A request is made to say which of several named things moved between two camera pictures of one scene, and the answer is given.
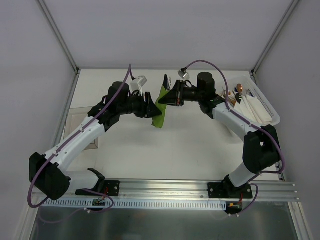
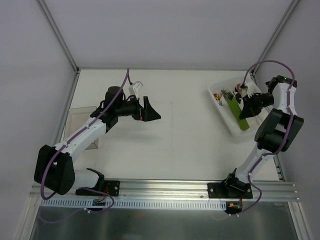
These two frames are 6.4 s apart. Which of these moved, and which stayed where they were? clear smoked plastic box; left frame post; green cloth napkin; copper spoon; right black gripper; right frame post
Moved: right black gripper; green cloth napkin
Stayed: left frame post; copper spoon; right frame post; clear smoked plastic box
